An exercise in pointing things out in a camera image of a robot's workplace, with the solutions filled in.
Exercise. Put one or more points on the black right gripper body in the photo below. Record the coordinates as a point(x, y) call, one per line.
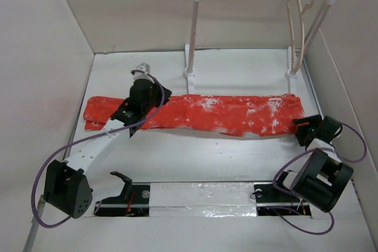
point(302, 134)

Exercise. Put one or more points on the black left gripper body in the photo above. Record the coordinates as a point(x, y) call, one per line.
point(154, 101)

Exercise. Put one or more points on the orange white-speckled trousers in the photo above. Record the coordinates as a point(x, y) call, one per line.
point(239, 116)

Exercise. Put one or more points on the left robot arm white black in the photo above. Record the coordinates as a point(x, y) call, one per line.
point(66, 186)

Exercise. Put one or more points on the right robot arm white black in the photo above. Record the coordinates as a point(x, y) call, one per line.
point(323, 177)

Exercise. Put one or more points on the white clothes rack with metal bar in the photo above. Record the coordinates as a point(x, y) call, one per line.
point(287, 24)

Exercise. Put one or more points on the silver foil tape strip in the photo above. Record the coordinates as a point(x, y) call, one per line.
point(202, 199)

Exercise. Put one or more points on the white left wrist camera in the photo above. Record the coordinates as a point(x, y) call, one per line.
point(141, 72)

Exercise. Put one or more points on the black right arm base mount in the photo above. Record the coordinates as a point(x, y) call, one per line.
point(272, 202)

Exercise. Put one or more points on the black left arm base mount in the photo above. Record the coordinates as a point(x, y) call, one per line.
point(131, 201)

